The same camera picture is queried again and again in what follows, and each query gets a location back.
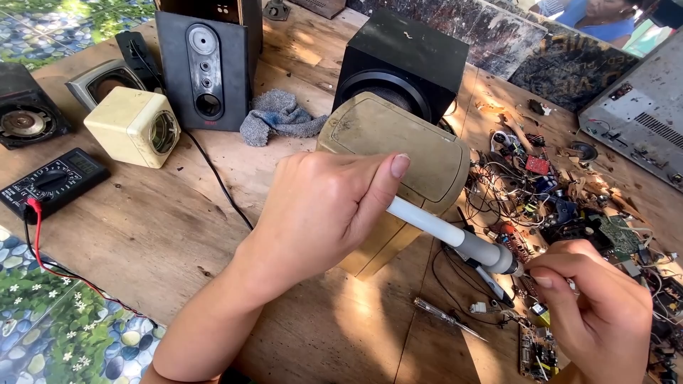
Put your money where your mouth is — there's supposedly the person's left hand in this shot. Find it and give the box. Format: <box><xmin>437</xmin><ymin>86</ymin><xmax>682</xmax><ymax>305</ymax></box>
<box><xmin>237</xmin><ymin>151</ymin><xmax>412</xmax><ymax>306</ymax></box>

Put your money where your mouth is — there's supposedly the person's right hand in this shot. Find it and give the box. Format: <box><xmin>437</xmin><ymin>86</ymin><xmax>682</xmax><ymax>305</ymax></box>
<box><xmin>525</xmin><ymin>239</ymin><xmax>655</xmax><ymax>384</ymax></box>

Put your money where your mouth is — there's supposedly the white grey handled screwdriver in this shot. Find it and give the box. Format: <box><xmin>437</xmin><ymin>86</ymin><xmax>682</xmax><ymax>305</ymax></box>
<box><xmin>385</xmin><ymin>195</ymin><xmax>527</xmax><ymax>278</ymax></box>

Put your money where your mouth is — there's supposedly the brown populated circuit board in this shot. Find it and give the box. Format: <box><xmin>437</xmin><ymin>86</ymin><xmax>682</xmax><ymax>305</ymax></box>
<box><xmin>518</xmin><ymin>319</ymin><xmax>560</xmax><ymax>383</ymax></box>

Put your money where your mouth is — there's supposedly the green circuit board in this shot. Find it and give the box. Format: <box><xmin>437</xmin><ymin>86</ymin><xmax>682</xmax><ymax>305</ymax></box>
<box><xmin>589</xmin><ymin>213</ymin><xmax>642</xmax><ymax>256</ymax></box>

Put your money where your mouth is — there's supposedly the grey cloth rag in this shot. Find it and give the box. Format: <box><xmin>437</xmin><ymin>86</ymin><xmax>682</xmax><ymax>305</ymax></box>
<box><xmin>239</xmin><ymin>89</ymin><xmax>329</xmax><ymax>147</ymax></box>

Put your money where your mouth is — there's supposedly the beige portable radio player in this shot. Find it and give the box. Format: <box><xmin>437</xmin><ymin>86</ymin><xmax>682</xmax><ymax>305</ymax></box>
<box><xmin>316</xmin><ymin>92</ymin><xmax>471</xmax><ymax>281</ymax></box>

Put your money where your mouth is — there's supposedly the black white pen tool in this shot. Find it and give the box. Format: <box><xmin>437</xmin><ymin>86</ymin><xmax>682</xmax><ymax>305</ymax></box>
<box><xmin>456</xmin><ymin>205</ymin><xmax>516</xmax><ymax>309</ymax></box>

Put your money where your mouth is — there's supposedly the heap of electronic parts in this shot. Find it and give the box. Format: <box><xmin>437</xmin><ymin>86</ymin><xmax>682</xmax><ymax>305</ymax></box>
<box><xmin>432</xmin><ymin>98</ymin><xmax>683</xmax><ymax>384</ymax></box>

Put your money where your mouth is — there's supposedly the red circuit board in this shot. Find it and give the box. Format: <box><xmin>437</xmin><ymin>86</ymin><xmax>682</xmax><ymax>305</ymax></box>
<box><xmin>525</xmin><ymin>155</ymin><xmax>551</xmax><ymax>176</ymax></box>

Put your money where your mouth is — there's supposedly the small round loose speaker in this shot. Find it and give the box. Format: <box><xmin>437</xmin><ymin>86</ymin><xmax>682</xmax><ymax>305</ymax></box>
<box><xmin>568</xmin><ymin>141</ymin><xmax>599</xmax><ymax>163</ymax></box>

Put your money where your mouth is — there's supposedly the tall black speaker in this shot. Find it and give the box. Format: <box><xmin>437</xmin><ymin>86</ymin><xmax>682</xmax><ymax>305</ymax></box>
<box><xmin>155</xmin><ymin>11</ymin><xmax>253</xmax><ymax>132</ymax></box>

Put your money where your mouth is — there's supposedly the black subwoofer speaker box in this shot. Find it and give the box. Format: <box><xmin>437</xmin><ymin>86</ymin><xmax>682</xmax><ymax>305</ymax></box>
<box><xmin>332</xmin><ymin>8</ymin><xmax>470</xmax><ymax>126</ymax></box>

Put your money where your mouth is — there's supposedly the dark wooden speaker cabinet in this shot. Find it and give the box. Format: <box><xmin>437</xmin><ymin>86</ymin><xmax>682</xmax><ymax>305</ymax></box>
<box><xmin>154</xmin><ymin>0</ymin><xmax>264</xmax><ymax>81</ymax></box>

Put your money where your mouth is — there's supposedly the grey metal amplifier chassis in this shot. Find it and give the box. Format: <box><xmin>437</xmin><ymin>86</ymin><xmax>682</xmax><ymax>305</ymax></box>
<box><xmin>578</xmin><ymin>32</ymin><xmax>683</xmax><ymax>194</ymax></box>

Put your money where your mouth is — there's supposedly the cream cube speaker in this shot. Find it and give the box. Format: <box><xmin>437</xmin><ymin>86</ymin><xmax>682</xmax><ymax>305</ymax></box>
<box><xmin>84</xmin><ymin>86</ymin><xmax>181</xmax><ymax>169</ymax></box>

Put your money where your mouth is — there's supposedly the dark worn board panel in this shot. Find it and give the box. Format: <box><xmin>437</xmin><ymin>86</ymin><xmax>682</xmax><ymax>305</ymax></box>
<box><xmin>346</xmin><ymin>0</ymin><xmax>549</xmax><ymax>81</ymax></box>

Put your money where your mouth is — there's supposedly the dark printed board panel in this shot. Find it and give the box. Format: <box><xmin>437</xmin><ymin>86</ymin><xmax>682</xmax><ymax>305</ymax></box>
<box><xmin>508</xmin><ymin>29</ymin><xmax>640</xmax><ymax>114</ymax></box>

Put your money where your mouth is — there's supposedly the small grey speaker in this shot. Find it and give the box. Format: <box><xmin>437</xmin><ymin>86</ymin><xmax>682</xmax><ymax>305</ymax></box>
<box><xmin>65</xmin><ymin>59</ymin><xmax>148</xmax><ymax>113</ymax></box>

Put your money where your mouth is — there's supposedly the black digital multimeter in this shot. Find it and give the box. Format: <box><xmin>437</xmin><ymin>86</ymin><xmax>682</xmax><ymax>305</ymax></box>
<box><xmin>0</xmin><ymin>148</ymin><xmax>111</xmax><ymax>225</ymax></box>

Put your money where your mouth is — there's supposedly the black speaker with bare driver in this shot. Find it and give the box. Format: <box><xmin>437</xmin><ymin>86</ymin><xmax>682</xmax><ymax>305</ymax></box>
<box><xmin>0</xmin><ymin>62</ymin><xmax>73</xmax><ymax>150</ymax></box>

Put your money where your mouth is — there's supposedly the black speaker cable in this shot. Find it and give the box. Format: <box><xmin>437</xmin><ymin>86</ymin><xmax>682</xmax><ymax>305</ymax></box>
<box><xmin>181</xmin><ymin>129</ymin><xmax>255</xmax><ymax>231</ymax></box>

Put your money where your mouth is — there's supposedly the clear handled tester screwdriver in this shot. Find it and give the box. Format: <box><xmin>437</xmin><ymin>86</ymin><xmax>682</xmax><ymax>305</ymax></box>
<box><xmin>413</xmin><ymin>298</ymin><xmax>489</xmax><ymax>343</ymax></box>

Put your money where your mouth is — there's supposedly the red multimeter probe cable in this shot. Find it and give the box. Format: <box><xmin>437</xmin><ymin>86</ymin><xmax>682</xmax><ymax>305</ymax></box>
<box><xmin>26</xmin><ymin>198</ymin><xmax>159</xmax><ymax>325</ymax></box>

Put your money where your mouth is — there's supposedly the black multimeter probe cable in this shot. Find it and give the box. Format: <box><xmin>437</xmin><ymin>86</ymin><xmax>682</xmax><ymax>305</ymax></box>
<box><xmin>21</xmin><ymin>205</ymin><xmax>159</xmax><ymax>327</ymax></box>

